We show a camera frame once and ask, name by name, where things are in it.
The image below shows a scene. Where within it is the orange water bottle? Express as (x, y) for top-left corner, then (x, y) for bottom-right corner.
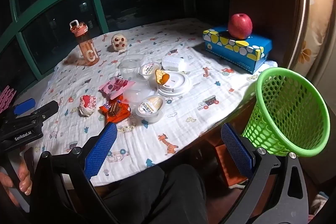
(70, 20), (100, 67)

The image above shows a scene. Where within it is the small clear plastic cup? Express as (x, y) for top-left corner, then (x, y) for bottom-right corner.
(120, 66), (139, 81)

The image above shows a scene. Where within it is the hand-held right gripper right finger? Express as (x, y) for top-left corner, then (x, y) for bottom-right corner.
(220, 123), (310, 224)

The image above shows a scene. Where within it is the red apple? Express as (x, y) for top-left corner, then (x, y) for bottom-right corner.
(228, 13), (253, 40)

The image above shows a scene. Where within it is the white plastic cup lid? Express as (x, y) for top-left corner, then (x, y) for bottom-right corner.
(157, 71), (193, 97)

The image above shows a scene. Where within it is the orange snack wrapper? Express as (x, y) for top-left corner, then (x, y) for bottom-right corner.
(99, 98), (131, 125)

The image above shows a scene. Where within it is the pink slatted object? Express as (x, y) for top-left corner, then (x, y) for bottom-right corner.
(0, 85), (17, 112)

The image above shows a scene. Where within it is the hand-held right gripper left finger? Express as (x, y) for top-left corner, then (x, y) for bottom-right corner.
(29, 123), (118, 224)

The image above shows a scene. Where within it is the pink snack wrapper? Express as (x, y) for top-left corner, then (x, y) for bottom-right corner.
(98, 76), (135, 98)

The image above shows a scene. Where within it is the person's dark pants leg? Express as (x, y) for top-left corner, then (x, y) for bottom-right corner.
(100, 164), (208, 224)

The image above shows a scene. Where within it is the clear rectangular plastic tray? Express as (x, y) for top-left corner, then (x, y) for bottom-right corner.
(120, 54), (145, 69)

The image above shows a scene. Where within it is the jelly cup with printed lid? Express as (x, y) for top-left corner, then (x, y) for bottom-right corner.
(135, 95), (166, 123)
(138, 62), (162, 80)

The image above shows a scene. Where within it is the clear round lid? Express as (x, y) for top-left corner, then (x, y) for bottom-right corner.
(125, 85), (151, 107)

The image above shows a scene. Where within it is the round beige plush toy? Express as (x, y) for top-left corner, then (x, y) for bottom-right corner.
(111, 33), (128, 52)

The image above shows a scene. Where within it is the white foam block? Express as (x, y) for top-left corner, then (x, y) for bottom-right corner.
(161, 56), (187, 72)

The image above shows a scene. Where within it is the floral cream cushion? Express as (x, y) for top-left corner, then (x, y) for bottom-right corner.
(291, 0), (336, 85)

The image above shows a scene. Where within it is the person's left hand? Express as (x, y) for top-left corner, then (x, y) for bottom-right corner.
(0, 161), (33, 207)

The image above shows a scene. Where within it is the orange peel piece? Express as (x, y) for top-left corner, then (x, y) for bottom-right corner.
(155, 69), (171, 86)

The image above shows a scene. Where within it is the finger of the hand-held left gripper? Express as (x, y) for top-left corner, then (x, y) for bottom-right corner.
(16, 101), (59, 127)
(0, 98), (36, 122)

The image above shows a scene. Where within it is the red white wrapper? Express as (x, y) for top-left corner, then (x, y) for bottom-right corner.
(79, 94), (97, 117)

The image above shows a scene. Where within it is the blue spotted tissue box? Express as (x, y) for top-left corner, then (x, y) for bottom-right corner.
(203, 25), (273, 75)

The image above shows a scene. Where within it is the green plastic mesh basket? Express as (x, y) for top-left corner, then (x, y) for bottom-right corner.
(241, 67), (331, 157)

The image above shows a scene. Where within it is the orange fabric object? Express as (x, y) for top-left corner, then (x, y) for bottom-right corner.
(214, 145), (248, 188)

